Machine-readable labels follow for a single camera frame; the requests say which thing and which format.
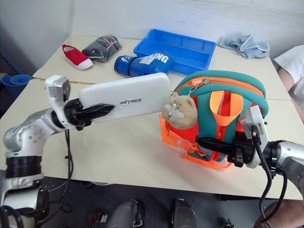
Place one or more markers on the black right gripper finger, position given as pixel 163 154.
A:
pixel 215 145

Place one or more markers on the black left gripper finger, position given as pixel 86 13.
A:
pixel 98 110

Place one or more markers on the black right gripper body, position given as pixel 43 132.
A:
pixel 242 150

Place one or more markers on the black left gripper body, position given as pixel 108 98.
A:
pixel 72 115

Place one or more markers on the white plastic box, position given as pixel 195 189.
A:
pixel 128 97

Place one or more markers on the orange and teal backpack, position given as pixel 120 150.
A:
pixel 228 102

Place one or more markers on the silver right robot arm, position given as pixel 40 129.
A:
pixel 288 156

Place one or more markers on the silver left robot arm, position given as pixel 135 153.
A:
pixel 28 139

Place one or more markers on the red slip-on shoe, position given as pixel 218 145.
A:
pixel 76 57

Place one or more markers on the black item in clear bag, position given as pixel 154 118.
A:
pixel 102 48

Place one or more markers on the blue boxing glove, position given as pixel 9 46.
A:
pixel 142 64

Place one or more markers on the blue stacked plastic stools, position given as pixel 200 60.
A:
pixel 15 83

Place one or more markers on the dark rounded grey shape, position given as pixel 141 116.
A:
pixel 183 213
pixel 124 213

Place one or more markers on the person's bare knee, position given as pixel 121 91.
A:
pixel 285 213

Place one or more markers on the blue plastic bin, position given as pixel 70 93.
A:
pixel 180 48

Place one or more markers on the light blue towel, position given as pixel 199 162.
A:
pixel 249 47

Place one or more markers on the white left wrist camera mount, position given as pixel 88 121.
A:
pixel 55 95

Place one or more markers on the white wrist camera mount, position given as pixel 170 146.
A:
pixel 55 95
pixel 257 123

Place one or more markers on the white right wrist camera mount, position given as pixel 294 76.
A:
pixel 257 123

